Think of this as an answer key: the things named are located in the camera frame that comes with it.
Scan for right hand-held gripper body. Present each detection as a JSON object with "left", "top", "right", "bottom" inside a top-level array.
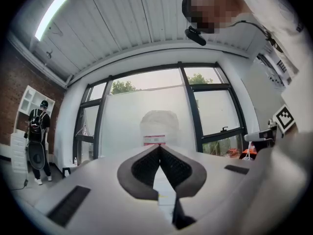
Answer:
[{"left": 267, "top": 103, "right": 296, "bottom": 147}]

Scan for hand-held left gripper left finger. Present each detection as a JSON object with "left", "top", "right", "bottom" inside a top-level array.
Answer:
[{"left": 28, "top": 144, "right": 177, "bottom": 235}]

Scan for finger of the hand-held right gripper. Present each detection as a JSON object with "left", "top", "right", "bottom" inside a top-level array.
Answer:
[{"left": 244, "top": 128, "right": 279, "bottom": 142}]

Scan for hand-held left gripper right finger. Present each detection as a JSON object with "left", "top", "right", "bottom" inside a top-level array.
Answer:
[{"left": 160, "top": 144, "right": 266, "bottom": 231}]

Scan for white water dispenser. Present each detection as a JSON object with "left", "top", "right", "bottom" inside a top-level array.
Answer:
[{"left": 155, "top": 165, "right": 178, "bottom": 228}]

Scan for person's right forearm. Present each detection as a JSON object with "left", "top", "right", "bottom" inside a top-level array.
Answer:
[{"left": 285, "top": 124, "right": 301, "bottom": 139}]

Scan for white shelf cabinet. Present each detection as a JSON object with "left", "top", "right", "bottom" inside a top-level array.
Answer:
[{"left": 10, "top": 85, "right": 56, "bottom": 174}]

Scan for orange black bag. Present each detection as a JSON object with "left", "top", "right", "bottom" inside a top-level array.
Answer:
[{"left": 240, "top": 147, "right": 258, "bottom": 161}]

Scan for black oval seat pad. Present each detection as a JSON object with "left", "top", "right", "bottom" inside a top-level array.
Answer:
[{"left": 26, "top": 141, "right": 47, "bottom": 171}]

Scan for black backpack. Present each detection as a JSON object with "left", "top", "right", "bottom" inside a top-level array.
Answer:
[{"left": 29, "top": 108, "right": 47, "bottom": 142}]

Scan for person's white shirt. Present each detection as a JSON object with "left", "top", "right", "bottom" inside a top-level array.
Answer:
[{"left": 231, "top": 0, "right": 313, "bottom": 138}]

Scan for ceiling light strip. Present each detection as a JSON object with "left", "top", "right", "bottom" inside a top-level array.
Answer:
[{"left": 34, "top": 0, "right": 69, "bottom": 42}]

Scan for black window frame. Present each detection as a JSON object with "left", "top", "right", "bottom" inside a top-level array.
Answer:
[{"left": 72, "top": 61, "right": 249, "bottom": 160}]

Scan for black cable with adapter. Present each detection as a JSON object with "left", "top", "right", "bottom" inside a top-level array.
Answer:
[{"left": 9, "top": 142, "right": 30, "bottom": 191}]

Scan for black neck cord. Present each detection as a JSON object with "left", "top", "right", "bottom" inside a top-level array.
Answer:
[{"left": 226, "top": 20, "right": 283, "bottom": 53}]

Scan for black head-worn camera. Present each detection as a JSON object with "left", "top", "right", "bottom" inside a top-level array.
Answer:
[{"left": 184, "top": 25, "right": 207, "bottom": 47}]

